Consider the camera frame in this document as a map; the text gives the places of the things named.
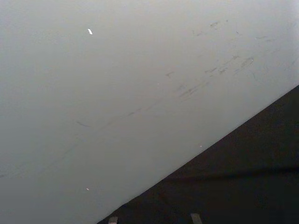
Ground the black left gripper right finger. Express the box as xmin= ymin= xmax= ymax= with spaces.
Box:
xmin=190 ymin=212 xmax=202 ymax=224

